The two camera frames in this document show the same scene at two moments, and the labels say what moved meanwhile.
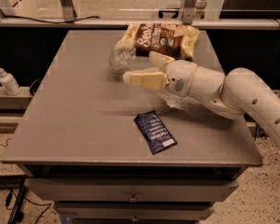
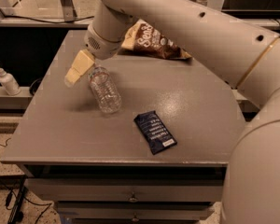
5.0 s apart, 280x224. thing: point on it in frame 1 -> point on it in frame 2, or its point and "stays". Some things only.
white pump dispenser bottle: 8,81 stays
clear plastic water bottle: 121,57 -> 106,91
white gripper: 179,77 -> 98,47
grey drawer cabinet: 109,151 stays
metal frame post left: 68,10 stays
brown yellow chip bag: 177,41 stays
